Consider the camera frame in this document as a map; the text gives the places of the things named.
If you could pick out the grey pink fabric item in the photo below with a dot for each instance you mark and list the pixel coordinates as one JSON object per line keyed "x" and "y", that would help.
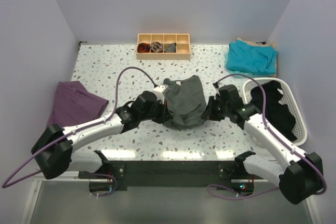
{"x": 156, "y": 47}

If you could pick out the teal t shirt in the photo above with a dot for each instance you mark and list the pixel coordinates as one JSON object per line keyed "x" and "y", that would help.
{"x": 250, "y": 60}

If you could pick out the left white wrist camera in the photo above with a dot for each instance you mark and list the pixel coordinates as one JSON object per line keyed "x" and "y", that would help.
{"x": 160, "y": 92}

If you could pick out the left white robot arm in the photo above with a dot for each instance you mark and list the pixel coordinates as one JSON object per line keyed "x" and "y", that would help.
{"x": 54, "y": 150}

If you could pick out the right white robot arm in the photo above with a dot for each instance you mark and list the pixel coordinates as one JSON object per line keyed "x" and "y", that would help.
{"x": 297, "y": 174}

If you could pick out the dark grey folded item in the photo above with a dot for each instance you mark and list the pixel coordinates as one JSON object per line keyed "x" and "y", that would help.
{"x": 170, "y": 48}

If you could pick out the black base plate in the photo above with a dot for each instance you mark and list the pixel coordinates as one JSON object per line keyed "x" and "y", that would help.
{"x": 121, "y": 175}

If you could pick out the red black fabric item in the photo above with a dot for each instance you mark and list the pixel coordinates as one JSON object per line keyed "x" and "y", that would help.
{"x": 143, "y": 48}

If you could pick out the purple t shirt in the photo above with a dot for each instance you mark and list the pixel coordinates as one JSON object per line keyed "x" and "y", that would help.
{"x": 74, "y": 105}

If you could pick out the black t shirt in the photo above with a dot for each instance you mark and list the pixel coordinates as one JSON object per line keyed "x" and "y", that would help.
{"x": 278, "y": 114}

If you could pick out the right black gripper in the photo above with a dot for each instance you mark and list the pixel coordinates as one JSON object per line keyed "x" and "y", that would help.
{"x": 209, "y": 113}

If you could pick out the wooden compartment box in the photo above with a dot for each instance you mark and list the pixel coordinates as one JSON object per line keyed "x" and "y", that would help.
{"x": 163, "y": 47}

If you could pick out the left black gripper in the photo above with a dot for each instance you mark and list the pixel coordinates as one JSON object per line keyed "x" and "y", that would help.
{"x": 164, "y": 115}

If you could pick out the white laundry basket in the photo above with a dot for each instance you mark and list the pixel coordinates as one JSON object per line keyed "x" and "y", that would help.
{"x": 252, "y": 93}

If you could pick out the dark grey t shirt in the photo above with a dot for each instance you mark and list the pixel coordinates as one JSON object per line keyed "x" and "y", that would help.
{"x": 185, "y": 103}

